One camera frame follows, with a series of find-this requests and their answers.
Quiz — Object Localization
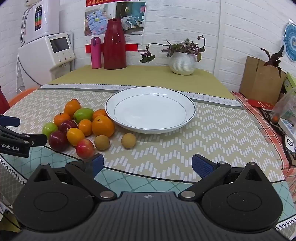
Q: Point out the red plaid cloth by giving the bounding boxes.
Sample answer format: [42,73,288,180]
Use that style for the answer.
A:
[232,91,296,186]

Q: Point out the purple leafed plant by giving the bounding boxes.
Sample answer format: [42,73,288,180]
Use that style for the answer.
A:
[260,46,285,78]

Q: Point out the brown longan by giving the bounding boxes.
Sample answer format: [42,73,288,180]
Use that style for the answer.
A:
[121,133,136,149]
[94,135,110,151]

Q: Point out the large orange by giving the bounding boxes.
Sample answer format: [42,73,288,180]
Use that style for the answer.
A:
[92,115,115,138]

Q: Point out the red gold wall decoration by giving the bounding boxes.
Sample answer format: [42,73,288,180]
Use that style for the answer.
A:
[85,0,147,7]

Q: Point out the bedding wall poster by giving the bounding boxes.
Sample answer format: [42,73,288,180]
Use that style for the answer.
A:
[84,1,147,53]

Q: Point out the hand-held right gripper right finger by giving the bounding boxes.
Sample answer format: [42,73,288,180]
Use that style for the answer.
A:
[179,153,271,202]

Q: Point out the blue round wall decoration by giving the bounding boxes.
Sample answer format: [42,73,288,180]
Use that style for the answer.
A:
[283,21,296,62]

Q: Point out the grey flexible hose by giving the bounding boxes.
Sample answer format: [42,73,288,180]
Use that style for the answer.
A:
[20,10,29,43]

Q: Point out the white machine with screen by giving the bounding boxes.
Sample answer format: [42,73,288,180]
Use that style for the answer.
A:
[17,32,75,90]

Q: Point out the pink thermos bottle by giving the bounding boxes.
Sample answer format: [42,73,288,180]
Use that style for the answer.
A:
[91,37,102,69]

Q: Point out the tangerine with stem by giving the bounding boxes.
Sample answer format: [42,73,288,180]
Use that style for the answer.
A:
[54,112,71,127]

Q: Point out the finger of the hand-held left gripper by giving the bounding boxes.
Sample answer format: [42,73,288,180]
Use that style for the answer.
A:
[0,115,21,127]
[0,126,48,147]

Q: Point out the red pitcher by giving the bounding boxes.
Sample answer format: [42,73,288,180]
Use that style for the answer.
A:
[0,86,11,114]

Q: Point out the olive green tablecloth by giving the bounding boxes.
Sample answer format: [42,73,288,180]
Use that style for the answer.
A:
[46,64,236,100]

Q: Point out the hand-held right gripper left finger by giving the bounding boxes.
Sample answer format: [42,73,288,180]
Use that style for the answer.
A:
[27,153,117,202]

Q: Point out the orange stool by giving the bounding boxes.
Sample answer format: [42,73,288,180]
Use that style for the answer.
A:
[8,87,38,107]

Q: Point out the dark red thermos jug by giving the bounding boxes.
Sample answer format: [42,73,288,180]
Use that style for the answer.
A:
[103,19,127,70]

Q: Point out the green mango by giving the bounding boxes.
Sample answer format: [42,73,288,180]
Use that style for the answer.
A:
[73,108,94,124]

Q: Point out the white plate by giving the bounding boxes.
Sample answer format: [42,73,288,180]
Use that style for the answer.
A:
[105,86,196,134]

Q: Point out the green apple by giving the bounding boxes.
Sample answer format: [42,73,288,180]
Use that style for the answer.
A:
[42,122,59,139]

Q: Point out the red envelope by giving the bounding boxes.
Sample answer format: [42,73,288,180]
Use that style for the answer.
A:
[247,98,274,109]

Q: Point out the potted plant in white pot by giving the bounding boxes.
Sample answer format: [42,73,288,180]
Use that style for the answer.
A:
[139,35,206,76]

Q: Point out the white wall water purifier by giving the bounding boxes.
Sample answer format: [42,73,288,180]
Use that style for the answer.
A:
[22,0,60,44]

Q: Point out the dark red plum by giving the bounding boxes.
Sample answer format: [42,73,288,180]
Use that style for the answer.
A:
[58,120,78,133]
[49,130,68,152]

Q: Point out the cardboard box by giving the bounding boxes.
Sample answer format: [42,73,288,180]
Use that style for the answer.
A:
[239,56,287,106]

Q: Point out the green box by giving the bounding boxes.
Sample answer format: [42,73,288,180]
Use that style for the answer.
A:
[282,72,296,93]

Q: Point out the white blue box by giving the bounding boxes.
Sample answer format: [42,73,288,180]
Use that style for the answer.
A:
[277,119,296,137]

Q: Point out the clear plastic bag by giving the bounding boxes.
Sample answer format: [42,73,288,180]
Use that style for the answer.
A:
[269,88,296,123]

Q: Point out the small orange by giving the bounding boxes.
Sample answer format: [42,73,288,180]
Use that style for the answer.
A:
[78,119,93,137]

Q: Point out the yellow orange fruit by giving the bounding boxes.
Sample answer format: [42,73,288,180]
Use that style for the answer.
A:
[67,128,85,147]

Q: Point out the red apple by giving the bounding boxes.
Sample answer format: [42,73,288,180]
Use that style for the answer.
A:
[76,139,95,159]

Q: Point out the white round device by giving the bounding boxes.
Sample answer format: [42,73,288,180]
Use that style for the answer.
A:
[284,137,296,154]

